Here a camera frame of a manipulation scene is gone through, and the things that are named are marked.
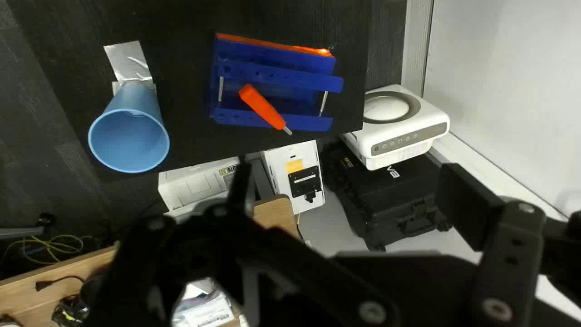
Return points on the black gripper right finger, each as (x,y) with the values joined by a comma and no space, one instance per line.
(518,242)

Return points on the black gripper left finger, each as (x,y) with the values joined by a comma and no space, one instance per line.
(276,278)

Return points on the light blue plastic cup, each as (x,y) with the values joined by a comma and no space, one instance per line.
(129,135)

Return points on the white box with label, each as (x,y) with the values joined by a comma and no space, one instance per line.
(296,173)

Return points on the black hard case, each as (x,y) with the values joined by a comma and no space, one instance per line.
(387,204)

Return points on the white printed paper sheet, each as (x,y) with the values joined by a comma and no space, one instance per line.
(185,188)

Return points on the white electronic device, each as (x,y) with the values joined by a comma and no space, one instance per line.
(396,126)

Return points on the orange marker pen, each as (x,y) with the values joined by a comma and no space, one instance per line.
(263,108)

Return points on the blue plastic rack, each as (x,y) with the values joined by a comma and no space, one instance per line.
(294,79)

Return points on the wooden board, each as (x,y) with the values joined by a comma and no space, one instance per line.
(33,297)

